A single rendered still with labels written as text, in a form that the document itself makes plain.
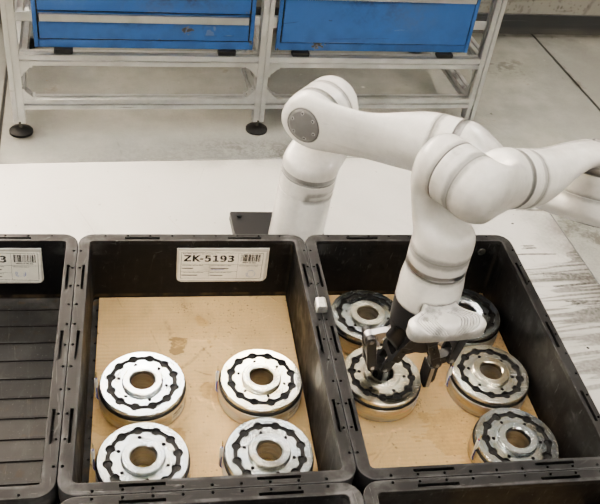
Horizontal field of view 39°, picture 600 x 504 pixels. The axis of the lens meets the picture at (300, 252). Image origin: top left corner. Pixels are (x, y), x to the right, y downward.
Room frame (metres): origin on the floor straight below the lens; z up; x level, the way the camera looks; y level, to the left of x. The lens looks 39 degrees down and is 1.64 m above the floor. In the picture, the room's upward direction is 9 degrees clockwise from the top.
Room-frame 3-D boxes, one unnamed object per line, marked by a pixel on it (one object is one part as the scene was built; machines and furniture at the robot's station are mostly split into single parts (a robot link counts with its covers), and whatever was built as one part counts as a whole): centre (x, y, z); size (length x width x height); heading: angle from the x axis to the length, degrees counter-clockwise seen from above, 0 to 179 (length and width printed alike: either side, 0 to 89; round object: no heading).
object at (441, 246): (0.75, -0.15, 1.12); 0.09 x 0.07 x 0.15; 43
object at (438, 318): (0.73, -0.16, 1.02); 0.11 x 0.09 x 0.06; 18
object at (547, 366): (0.75, -0.19, 0.87); 0.40 x 0.30 x 0.11; 14
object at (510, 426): (0.66, -0.29, 0.86); 0.05 x 0.05 x 0.01
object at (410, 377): (0.73, -0.13, 0.86); 0.10 x 0.10 x 0.01
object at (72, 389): (0.68, 0.10, 0.92); 0.40 x 0.30 x 0.02; 14
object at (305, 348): (0.68, 0.10, 0.87); 0.40 x 0.30 x 0.11; 14
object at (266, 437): (0.59, 0.00, 0.86); 0.05 x 0.05 x 0.01
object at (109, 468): (0.55, 0.14, 0.86); 0.10 x 0.10 x 0.01
